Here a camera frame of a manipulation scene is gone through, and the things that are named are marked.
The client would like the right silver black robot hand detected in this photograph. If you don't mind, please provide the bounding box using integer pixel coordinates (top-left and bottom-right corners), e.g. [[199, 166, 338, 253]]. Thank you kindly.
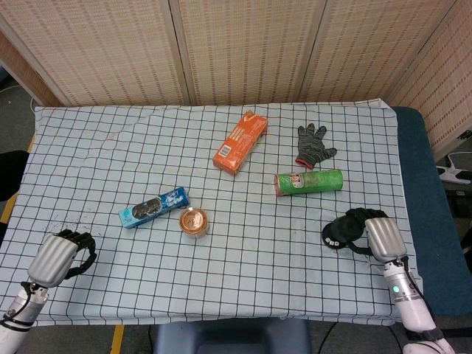
[[344, 207, 409, 264]]

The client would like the blue padded table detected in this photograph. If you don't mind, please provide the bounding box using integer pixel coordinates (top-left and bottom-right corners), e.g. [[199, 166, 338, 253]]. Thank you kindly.
[[389, 105, 472, 330]]

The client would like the black chair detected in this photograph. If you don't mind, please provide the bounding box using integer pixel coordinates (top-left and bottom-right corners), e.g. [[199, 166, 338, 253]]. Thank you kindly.
[[0, 150, 30, 203]]

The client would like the dark blue chair seat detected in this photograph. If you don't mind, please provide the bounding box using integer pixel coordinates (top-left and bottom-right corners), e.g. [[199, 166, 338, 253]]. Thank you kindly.
[[153, 316, 311, 354]]

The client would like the black round object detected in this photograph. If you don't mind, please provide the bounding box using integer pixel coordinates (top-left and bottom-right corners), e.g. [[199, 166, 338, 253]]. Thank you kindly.
[[322, 223, 355, 251]]

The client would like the black box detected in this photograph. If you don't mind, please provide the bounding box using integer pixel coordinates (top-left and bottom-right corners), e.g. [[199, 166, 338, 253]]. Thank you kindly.
[[445, 188, 472, 219]]

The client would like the black cable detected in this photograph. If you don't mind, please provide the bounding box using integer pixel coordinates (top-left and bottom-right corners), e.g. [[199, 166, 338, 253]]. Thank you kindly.
[[324, 319, 405, 354]]

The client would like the grey striped knit glove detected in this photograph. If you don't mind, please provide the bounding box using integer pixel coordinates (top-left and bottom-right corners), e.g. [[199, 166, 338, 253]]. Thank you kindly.
[[294, 123, 338, 170]]

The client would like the white black checkered tablecloth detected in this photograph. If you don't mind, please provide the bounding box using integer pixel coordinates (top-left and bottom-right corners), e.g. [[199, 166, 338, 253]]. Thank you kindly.
[[0, 98, 425, 327]]

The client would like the orange cardboard box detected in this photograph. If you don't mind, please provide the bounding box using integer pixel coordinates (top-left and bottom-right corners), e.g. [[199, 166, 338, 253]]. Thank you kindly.
[[212, 110, 269, 177]]

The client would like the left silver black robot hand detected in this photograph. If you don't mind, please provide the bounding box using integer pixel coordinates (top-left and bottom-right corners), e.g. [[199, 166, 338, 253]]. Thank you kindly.
[[27, 228, 98, 288]]

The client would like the white cable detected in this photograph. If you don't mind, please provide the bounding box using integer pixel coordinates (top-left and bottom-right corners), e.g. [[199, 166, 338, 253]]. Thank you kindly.
[[0, 83, 36, 114]]

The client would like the blue cookie box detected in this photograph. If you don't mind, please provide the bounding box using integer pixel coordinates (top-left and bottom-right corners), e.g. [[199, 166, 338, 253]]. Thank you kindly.
[[117, 186, 191, 230]]

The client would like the green chips can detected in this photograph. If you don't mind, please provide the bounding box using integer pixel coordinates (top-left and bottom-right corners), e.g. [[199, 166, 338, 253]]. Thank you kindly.
[[273, 168, 344, 197]]

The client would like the woven folding screen panel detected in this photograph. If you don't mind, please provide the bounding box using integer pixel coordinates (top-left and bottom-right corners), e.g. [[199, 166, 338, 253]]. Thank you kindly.
[[169, 0, 327, 107], [386, 0, 472, 160], [0, 0, 191, 108], [0, 29, 71, 108], [298, 0, 458, 105]]

